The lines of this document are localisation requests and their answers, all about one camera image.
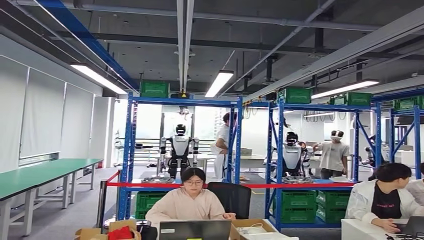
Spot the blue steel shelf rack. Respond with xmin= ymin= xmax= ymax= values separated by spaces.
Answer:
xmin=264 ymin=100 xmax=382 ymax=232
xmin=388 ymin=105 xmax=424 ymax=180
xmin=117 ymin=92 xmax=244 ymax=222

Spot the long ceiling light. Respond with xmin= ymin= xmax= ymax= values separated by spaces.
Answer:
xmin=310 ymin=78 xmax=381 ymax=100
xmin=204 ymin=69 xmax=235 ymax=99
xmin=70 ymin=63 xmax=128 ymax=96

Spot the white and black humanoid robot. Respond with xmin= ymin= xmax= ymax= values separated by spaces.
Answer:
xmin=360 ymin=134 xmax=390 ymax=168
xmin=263 ymin=131 xmax=314 ymax=178
xmin=158 ymin=124 xmax=201 ymax=180

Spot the green plastic crate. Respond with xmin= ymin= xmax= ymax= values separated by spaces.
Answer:
xmin=277 ymin=86 xmax=313 ymax=105
xmin=272 ymin=190 xmax=317 ymax=210
xmin=135 ymin=191 xmax=168 ymax=221
xmin=392 ymin=96 xmax=424 ymax=112
xmin=329 ymin=91 xmax=373 ymax=107
xmin=315 ymin=190 xmax=351 ymax=224
xmin=139 ymin=80 xmax=171 ymax=99
xmin=272 ymin=207 xmax=317 ymax=224

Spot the red barrier belt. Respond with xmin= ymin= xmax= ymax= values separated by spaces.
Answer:
xmin=105 ymin=169 xmax=357 ymax=190

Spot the black office chair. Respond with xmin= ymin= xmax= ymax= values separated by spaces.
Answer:
xmin=206 ymin=181 xmax=252 ymax=221

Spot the grey laptop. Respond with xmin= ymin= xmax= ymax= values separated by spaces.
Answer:
xmin=158 ymin=219 xmax=232 ymax=240
xmin=394 ymin=215 xmax=424 ymax=237

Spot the brown cardboard box with sheet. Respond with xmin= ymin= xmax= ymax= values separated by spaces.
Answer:
xmin=229 ymin=218 xmax=286 ymax=240

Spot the black bag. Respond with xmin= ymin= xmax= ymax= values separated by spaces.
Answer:
xmin=137 ymin=224 xmax=159 ymax=240

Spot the grey roller blind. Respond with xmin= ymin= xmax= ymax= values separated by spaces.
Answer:
xmin=19 ymin=67 xmax=66 ymax=159
xmin=58 ymin=82 xmax=95 ymax=160

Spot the yellowish cardboard box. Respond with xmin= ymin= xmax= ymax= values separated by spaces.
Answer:
xmin=90 ymin=219 xmax=142 ymax=240

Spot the red cloth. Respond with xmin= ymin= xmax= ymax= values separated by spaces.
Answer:
xmin=107 ymin=225 xmax=135 ymax=240

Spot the small brown cardboard box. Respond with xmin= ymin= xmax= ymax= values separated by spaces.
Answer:
xmin=73 ymin=227 xmax=103 ymax=240

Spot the white desk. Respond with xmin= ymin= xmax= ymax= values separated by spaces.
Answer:
xmin=340 ymin=218 xmax=424 ymax=240

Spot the green-top table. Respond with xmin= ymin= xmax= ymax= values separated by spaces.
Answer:
xmin=0 ymin=157 xmax=104 ymax=240

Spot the black barrier post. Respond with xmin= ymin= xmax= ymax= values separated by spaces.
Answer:
xmin=96 ymin=179 xmax=108 ymax=229

